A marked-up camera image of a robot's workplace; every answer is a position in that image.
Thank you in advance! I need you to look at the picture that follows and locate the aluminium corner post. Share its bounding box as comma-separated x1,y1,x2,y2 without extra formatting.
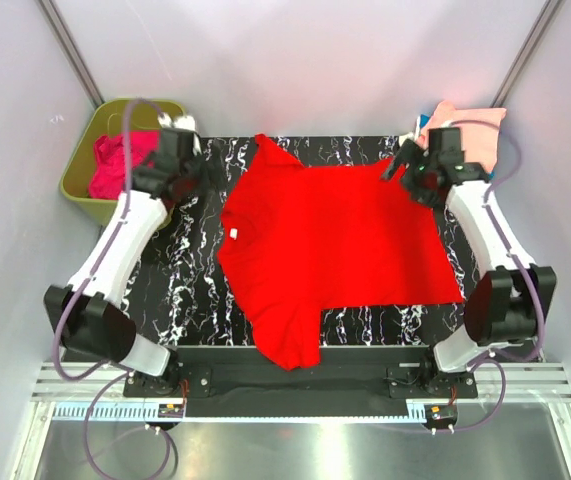
491,0,565,108
36,0,105,108

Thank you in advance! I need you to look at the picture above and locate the left aluminium corner post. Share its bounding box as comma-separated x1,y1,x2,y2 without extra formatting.
36,0,105,108

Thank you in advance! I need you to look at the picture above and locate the magenta t-shirt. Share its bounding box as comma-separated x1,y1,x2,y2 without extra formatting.
88,130,159,200

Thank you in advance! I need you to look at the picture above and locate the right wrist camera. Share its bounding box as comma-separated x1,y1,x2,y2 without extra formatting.
428,127,465,165

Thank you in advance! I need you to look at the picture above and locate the folded peach t-shirt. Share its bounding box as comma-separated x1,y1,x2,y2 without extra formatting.
416,100,507,173

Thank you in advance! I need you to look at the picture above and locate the right aluminium corner post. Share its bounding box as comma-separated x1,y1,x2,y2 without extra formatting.
491,0,565,108

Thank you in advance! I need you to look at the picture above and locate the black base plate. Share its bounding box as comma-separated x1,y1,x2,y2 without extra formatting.
124,346,478,400

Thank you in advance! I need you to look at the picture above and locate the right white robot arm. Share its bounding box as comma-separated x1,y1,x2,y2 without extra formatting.
381,130,557,397

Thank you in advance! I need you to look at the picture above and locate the folded cream t-shirt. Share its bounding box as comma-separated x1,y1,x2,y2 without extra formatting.
396,133,423,163

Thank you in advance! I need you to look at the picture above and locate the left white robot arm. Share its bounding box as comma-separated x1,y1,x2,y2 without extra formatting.
43,149,222,396

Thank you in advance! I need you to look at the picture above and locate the purple cable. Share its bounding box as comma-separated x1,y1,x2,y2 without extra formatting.
404,118,547,436
52,97,201,476

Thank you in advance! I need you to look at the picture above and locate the folded blue t-shirt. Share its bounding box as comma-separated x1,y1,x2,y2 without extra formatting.
416,114,431,135

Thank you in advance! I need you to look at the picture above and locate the olive green plastic bin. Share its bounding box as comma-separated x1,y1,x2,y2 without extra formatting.
60,99,185,226

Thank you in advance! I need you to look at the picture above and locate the aluminium frame rail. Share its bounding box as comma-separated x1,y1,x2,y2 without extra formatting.
33,363,571,403

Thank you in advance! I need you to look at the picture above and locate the red t-shirt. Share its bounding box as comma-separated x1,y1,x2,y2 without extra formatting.
218,134,463,370

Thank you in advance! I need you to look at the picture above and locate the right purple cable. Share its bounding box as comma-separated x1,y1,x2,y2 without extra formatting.
404,118,547,436

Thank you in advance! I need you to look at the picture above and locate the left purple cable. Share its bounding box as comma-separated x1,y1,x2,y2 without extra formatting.
52,97,201,476

